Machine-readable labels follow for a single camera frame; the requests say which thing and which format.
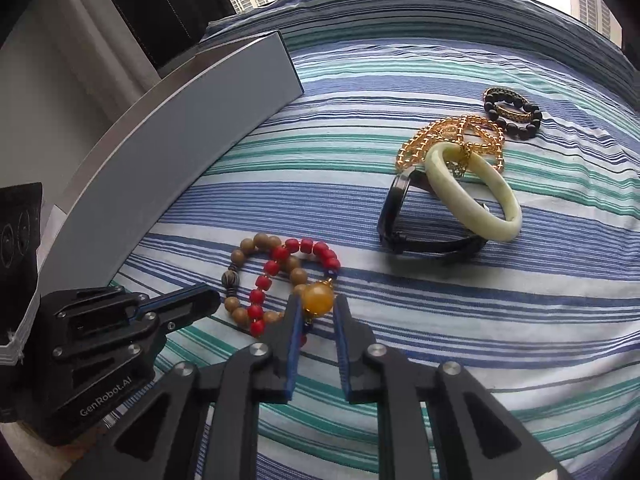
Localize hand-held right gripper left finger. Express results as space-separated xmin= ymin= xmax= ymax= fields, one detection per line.
xmin=62 ymin=294 xmax=307 ymax=480

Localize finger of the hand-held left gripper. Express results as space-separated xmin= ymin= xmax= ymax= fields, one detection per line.
xmin=142 ymin=288 xmax=222 ymax=333
xmin=134 ymin=282 xmax=211 ymax=311

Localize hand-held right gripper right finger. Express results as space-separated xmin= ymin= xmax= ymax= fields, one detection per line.
xmin=332 ymin=294 xmax=576 ymax=480

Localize wooden bead bracelet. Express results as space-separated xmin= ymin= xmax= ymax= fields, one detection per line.
xmin=221 ymin=232 xmax=313 ymax=333

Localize red bead bracelet amber pendant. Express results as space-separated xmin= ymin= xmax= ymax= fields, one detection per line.
xmin=246 ymin=239 xmax=342 ymax=347

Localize black wristwatch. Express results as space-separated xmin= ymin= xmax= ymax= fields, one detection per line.
xmin=377 ymin=167 xmax=493 ymax=256

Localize grey drawer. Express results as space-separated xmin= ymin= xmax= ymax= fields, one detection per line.
xmin=37 ymin=30 xmax=305 ymax=301

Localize gold bead necklace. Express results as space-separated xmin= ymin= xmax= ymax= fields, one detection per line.
xmin=396 ymin=114 xmax=506 ymax=178

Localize pale jade bangle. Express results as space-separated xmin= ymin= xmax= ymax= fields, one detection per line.
xmin=424 ymin=142 xmax=522 ymax=242

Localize black embossed case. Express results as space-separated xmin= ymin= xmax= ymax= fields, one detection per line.
xmin=0 ymin=182 xmax=44 ymax=323

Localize striped bed sheet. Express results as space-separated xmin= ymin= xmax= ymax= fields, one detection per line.
xmin=65 ymin=0 xmax=640 ymax=480

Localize white curtain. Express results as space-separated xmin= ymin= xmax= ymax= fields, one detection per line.
xmin=0 ymin=0 xmax=163 ymax=183

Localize dark curtain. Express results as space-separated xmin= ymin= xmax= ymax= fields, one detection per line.
xmin=92 ymin=0 xmax=238 ymax=68

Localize black bead bracelet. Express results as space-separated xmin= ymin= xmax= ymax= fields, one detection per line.
xmin=484 ymin=95 xmax=543 ymax=141

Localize gold and black bracelet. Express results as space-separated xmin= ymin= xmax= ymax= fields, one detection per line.
xmin=483 ymin=86 xmax=531 ymax=123

